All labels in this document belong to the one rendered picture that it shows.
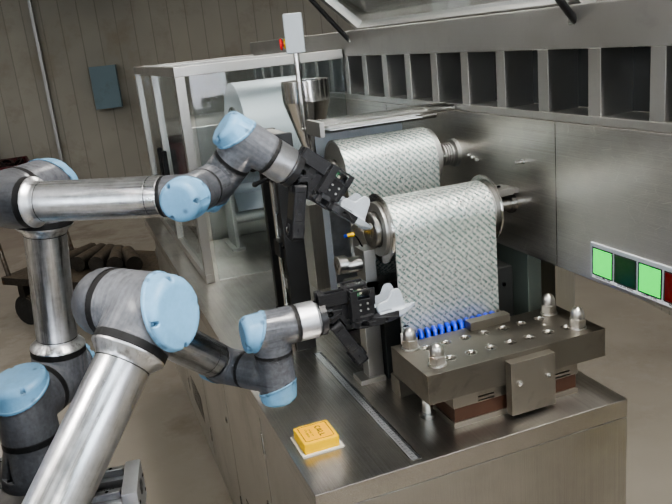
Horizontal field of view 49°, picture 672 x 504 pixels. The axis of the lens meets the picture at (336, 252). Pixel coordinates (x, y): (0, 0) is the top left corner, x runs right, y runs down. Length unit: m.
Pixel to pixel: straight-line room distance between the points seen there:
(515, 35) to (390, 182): 0.42
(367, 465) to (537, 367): 0.38
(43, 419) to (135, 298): 0.57
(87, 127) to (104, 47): 1.05
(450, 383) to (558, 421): 0.23
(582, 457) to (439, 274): 0.46
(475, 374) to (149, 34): 9.00
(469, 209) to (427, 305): 0.22
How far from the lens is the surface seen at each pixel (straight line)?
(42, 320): 1.68
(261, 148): 1.37
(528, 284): 1.70
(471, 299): 1.61
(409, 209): 1.50
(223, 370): 1.50
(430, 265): 1.53
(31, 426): 1.62
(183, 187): 1.26
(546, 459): 1.52
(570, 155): 1.50
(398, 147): 1.74
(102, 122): 10.21
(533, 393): 1.49
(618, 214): 1.42
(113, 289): 1.16
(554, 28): 1.52
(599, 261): 1.47
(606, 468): 1.63
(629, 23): 1.36
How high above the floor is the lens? 1.64
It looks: 16 degrees down
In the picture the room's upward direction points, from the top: 6 degrees counter-clockwise
